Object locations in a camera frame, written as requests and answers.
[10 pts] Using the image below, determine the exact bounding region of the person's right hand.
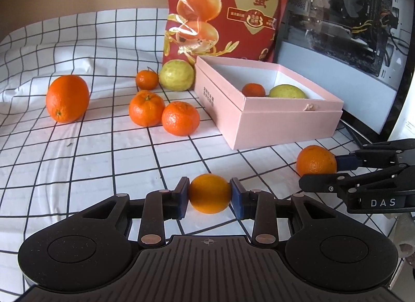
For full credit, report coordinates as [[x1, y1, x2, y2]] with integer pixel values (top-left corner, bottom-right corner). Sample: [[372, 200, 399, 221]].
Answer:
[[395, 214, 415, 259]]

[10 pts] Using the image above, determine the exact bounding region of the orange tangerine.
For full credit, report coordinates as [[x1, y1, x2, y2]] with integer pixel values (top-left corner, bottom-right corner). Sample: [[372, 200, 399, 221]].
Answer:
[[241, 83, 267, 98], [296, 145, 338, 177], [129, 90, 166, 127], [161, 101, 200, 137]]

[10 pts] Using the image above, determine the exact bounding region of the pink cardboard box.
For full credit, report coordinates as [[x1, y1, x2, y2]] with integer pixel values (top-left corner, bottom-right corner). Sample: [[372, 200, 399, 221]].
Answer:
[[194, 55, 344, 151]]

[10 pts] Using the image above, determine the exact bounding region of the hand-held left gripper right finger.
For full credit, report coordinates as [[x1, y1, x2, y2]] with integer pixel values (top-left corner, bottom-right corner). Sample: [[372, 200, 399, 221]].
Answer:
[[230, 177, 342, 248]]

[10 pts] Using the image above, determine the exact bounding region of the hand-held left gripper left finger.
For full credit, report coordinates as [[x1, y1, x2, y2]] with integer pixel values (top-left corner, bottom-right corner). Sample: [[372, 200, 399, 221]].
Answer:
[[78, 176, 190, 248]]

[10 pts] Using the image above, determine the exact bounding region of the glass-sided computer case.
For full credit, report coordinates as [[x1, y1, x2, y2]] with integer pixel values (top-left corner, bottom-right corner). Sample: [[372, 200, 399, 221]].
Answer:
[[274, 0, 415, 143]]

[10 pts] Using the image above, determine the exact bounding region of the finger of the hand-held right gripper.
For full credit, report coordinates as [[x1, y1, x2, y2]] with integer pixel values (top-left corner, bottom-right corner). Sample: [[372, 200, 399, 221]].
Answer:
[[335, 139, 415, 171], [299, 163, 415, 194]]

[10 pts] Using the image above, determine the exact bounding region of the large orange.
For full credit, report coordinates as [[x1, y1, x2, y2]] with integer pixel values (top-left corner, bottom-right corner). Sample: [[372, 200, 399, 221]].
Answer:
[[46, 75, 90, 124]]

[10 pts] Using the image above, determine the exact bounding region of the dark cable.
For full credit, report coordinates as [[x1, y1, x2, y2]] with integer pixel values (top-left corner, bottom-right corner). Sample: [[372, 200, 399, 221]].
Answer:
[[340, 117, 371, 147]]

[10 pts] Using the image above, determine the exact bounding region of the yellow-green lemon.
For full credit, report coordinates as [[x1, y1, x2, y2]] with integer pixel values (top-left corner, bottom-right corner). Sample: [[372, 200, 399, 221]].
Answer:
[[267, 84, 308, 99], [158, 59, 196, 92]]

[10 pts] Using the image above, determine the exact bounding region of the tangerine with thin stem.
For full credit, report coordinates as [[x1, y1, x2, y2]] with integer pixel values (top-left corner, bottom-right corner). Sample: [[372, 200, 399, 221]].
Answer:
[[135, 68, 159, 91]]

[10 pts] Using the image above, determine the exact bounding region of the small yellow-orange tangerine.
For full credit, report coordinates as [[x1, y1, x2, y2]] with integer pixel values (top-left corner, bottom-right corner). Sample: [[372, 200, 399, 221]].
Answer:
[[189, 174, 233, 214]]

